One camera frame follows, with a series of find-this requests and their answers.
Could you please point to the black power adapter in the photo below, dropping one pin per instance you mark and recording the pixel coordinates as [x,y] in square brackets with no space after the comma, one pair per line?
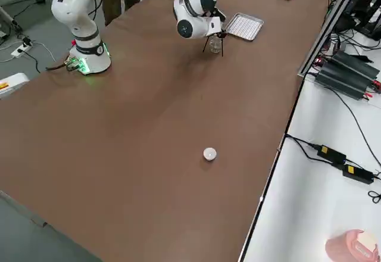
[332,154]
[357,174]

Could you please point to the white machine housing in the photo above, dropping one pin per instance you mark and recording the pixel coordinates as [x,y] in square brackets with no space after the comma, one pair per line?
[13,84]

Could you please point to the black power supply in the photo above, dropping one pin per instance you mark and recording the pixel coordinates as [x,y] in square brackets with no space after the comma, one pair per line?
[342,83]
[357,65]

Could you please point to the glass alcohol lamp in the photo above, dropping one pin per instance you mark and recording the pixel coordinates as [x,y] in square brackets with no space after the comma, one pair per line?
[215,46]

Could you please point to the white power strip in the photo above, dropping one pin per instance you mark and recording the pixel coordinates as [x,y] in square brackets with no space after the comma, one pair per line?
[21,50]

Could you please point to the white lamp cap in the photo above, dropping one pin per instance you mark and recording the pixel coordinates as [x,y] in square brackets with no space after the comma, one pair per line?
[209,154]

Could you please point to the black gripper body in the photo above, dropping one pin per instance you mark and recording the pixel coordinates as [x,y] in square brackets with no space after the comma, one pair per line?
[216,13]

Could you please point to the aluminium frame post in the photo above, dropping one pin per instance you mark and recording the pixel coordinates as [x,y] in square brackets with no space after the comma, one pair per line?
[329,32]

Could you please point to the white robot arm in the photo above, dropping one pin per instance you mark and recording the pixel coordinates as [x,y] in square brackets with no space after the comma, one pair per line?
[190,12]

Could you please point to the pink bin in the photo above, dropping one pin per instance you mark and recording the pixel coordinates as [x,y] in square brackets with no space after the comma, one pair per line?
[342,247]

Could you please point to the ribbed metal tray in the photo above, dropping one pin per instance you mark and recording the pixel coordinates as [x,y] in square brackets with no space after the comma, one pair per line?
[244,26]

